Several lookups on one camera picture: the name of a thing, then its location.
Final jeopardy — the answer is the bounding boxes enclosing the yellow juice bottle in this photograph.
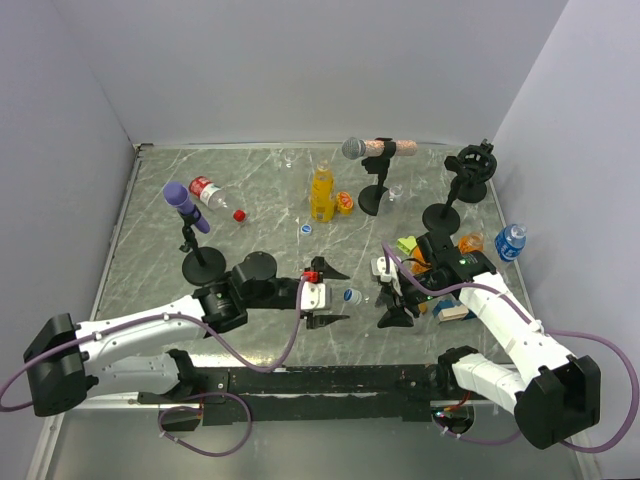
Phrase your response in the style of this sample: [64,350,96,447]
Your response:
[310,160,335,223]

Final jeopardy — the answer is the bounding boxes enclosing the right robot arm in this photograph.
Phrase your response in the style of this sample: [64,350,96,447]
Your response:
[371,231,601,449]

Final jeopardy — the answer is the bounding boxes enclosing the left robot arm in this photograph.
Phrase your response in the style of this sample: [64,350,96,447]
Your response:
[23,251,346,417]

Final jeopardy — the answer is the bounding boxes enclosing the blue label water bottle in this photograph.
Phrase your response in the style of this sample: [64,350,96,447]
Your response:
[494,224,527,262]

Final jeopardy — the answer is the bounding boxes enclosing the small clear open bottle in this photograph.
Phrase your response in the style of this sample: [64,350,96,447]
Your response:
[387,184,404,203]

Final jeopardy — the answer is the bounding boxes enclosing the clear bottle red cap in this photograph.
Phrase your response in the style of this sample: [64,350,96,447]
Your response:
[188,176,248,225]

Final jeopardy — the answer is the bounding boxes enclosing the blue white block toy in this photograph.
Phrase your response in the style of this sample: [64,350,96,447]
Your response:
[433,300,475,323]

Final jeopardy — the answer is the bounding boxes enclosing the green toy block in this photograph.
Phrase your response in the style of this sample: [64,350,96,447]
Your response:
[396,236,417,255]

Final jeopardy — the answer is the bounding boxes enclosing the yellow red toy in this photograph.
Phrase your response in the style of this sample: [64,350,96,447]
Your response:
[336,191,354,215]

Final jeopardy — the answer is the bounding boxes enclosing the center black microphone stand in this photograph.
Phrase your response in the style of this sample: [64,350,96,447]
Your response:
[358,155,393,216]

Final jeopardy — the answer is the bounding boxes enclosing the black microphone stand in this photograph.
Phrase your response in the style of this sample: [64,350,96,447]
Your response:
[358,155,393,216]
[422,139,497,235]
[179,213,226,286]

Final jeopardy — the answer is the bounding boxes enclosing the left black microphone stand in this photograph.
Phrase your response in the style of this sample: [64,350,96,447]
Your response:
[179,213,226,286]

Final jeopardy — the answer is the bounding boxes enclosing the small black stand base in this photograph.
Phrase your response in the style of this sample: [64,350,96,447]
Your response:
[458,183,488,204]

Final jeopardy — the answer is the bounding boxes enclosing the silver head pink microphone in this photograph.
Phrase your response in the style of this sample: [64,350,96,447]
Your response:
[341,137,418,160]

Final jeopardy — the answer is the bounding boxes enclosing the right black microphone stand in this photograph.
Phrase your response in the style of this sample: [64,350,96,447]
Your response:
[422,139,497,235]

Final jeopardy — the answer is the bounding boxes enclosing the purple microphone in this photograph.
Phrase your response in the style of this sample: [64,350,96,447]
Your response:
[162,181,210,234]

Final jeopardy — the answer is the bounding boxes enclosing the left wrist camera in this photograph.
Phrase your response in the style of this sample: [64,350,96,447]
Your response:
[300,270,332,312]

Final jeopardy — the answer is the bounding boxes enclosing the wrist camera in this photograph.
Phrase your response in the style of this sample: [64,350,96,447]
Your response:
[370,256,401,294]
[300,270,332,312]

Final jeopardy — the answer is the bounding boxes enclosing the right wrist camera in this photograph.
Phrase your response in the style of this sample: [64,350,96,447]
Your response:
[370,256,401,294]

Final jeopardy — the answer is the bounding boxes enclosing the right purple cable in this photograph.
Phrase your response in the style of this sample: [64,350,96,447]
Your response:
[382,241,640,454]

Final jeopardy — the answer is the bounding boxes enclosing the purple cable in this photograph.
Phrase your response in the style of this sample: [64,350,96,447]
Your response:
[0,277,311,414]
[382,241,640,454]

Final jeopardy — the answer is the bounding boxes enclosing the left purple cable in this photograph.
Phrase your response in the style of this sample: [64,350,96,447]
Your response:
[0,277,311,414]

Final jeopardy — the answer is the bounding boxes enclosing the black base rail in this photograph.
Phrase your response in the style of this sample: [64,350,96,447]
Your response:
[138,364,482,426]

